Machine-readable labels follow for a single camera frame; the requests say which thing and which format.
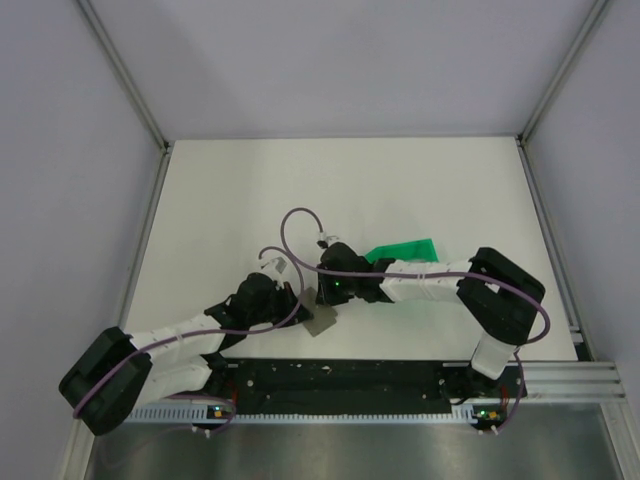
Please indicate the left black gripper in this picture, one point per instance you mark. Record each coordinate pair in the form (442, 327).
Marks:
(288, 298)

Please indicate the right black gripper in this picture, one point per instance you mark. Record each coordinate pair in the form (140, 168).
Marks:
(325, 295)

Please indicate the grey card holder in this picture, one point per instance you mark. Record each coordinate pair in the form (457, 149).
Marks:
(321, 317)

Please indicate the green plastic bin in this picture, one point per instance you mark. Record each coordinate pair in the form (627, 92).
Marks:
(412, 251)

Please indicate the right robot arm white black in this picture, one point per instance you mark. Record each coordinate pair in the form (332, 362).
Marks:
(501, 296)

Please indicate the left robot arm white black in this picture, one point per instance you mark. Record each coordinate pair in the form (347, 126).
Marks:
(120, 371)

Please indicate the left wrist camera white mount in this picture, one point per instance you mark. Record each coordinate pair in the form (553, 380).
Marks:
(273, 267)

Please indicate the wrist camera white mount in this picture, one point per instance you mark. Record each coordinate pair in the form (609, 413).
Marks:
(273, 267)
(327, 239)

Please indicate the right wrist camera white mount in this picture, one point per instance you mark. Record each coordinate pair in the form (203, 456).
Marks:
(327, 239)

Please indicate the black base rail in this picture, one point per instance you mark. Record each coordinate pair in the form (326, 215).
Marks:
(321, 386)

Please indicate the white slotted cable duct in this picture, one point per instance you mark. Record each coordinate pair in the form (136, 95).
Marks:
(203, 414)

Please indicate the left aluminium frame post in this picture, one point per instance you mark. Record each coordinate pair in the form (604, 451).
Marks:
(121, 72)

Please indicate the aluminium frame post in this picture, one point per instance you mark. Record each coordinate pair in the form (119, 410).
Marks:
(577, 47)
(121, 72)

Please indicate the right aluminium frame post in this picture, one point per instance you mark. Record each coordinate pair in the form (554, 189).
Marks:
(577, 47)

